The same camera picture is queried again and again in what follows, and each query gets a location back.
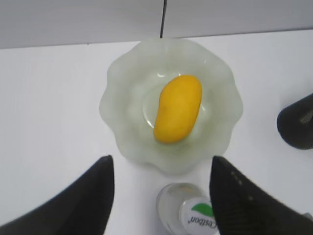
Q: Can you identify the black mesh pen holder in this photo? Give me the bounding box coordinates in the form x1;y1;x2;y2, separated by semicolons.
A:
276;94;313;150

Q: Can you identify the clear water bottle green label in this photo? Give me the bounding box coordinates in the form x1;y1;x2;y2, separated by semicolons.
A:
156;183;218;235

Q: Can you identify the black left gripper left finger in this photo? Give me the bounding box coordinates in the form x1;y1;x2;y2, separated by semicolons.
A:
0;155;114;235

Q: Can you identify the black wall cable left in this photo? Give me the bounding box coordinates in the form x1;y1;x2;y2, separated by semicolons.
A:
160;0;167;39

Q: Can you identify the yellow mango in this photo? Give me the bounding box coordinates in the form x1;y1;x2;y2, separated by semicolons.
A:
153;75;202;143

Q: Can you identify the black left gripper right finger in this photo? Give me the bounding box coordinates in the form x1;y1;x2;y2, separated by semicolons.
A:
209;156;313;235

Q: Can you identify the translucent green wavy plate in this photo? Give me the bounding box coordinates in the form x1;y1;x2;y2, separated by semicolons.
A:
99;38;243;174

